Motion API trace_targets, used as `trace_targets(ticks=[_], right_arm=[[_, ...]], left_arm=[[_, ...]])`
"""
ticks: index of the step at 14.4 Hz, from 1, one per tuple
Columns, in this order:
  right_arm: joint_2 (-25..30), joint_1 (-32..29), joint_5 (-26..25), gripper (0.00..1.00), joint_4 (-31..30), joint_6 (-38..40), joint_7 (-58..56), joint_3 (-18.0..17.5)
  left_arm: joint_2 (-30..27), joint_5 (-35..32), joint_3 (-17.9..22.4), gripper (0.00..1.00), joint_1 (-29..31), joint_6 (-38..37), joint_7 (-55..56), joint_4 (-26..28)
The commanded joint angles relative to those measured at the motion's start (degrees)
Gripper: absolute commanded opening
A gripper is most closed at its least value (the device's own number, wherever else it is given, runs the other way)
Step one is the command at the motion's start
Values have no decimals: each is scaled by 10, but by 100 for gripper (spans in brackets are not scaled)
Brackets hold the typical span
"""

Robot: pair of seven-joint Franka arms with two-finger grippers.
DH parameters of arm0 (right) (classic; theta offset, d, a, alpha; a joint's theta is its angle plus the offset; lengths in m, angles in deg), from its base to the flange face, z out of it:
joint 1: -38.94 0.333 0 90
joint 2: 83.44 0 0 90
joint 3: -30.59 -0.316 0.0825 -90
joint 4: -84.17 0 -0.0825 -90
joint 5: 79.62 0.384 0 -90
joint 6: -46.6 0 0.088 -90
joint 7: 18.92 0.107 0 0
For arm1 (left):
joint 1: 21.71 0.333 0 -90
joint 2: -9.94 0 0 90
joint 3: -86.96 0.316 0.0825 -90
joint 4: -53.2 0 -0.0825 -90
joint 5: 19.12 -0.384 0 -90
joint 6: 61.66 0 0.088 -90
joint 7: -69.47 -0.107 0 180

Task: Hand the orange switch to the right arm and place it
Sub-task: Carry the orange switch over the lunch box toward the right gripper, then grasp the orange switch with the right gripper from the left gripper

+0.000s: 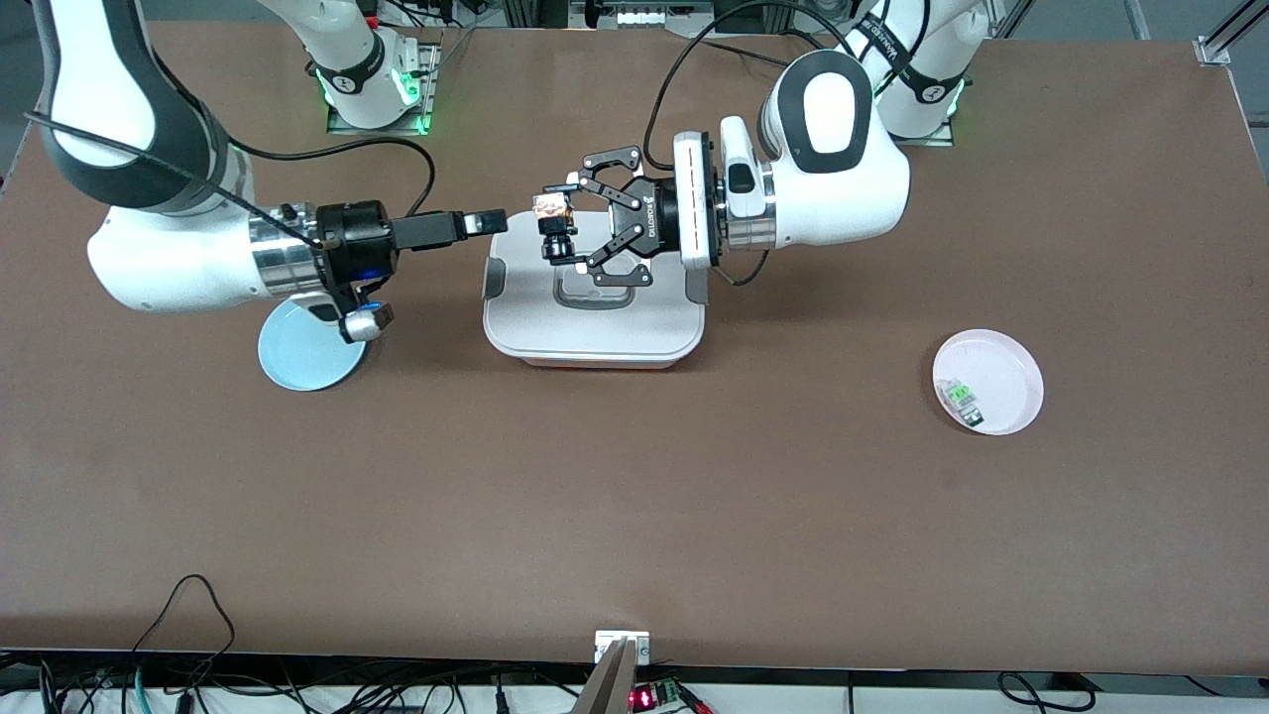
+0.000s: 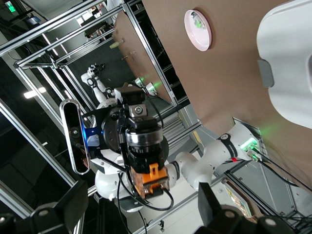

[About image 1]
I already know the aluminium frame corner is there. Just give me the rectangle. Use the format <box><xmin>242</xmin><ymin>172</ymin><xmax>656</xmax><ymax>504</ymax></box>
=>
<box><xmin>1194</xmin><ymin>0</ymin><xmax>1269</xmax><ymax>67</ymax></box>

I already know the pink lunch box white lid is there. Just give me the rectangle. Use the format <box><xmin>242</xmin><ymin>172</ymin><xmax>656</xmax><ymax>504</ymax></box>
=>
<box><xmin>482</xmin><ymin>228</ymin><xmax>708</xmax><ymax>371</ymax></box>

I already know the white gripper mount ring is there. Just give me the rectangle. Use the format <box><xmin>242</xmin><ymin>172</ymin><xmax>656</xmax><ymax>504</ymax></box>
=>
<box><xmin>673</xmin><ymin>131</ymin><xmax>718</xmax><ymax>271</ymax></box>

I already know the black looped cable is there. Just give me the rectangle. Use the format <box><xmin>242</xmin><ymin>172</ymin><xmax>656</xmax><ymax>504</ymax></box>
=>
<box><xmin>995</xmin><ymin>671</ymin><xmax>1097</xmax><ymax>714</ymax></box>
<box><xmin>132</xmin><ymin>574</ymin><xmax>236</xmax><ymax>677</ymax></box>

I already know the light blue round plate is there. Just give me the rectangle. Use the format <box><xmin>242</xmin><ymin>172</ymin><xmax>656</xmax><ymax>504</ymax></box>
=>
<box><xmin>258</xmin><ymin>301</ymin><xmax>364</xmax><ymax>392</ymax></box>

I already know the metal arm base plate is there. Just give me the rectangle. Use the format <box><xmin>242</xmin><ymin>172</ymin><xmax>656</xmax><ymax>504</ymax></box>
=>
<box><xmin>890</xmin><ymin>99</ymin><xmax>959</xmax><ymax>149</ymax></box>
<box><xmin>325</xmin><ymin>30</ymin><xmax>442</xmax><ymax>136</ymax></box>

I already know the pink round plate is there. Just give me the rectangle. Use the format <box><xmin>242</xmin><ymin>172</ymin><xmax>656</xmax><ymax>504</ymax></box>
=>
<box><xmin>932</xmin><ymin>328</ymin><xmax>1046</xmax><ymax>436</ymax></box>

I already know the aluminium profile with bracket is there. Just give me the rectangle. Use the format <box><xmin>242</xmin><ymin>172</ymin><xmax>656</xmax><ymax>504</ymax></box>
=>
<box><xmin>573</xmin><ymin>630</ymin><xmax>652</xmax><ymax>714</ymax></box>

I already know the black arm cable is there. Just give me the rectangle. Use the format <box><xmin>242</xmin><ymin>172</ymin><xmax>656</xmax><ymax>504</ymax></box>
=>
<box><xmin>228</xmin><ymin>137</ymin><xmax>438</xmax><ymax>217</ymax></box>
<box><xmin>642</xmin><ymin>0</ymin><xmax>883</xmax><ymax>170</ymax></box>
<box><xmin>24</xmin><ymin>111</ymin><xmax>323</xmax><ymax>249</ymax></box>

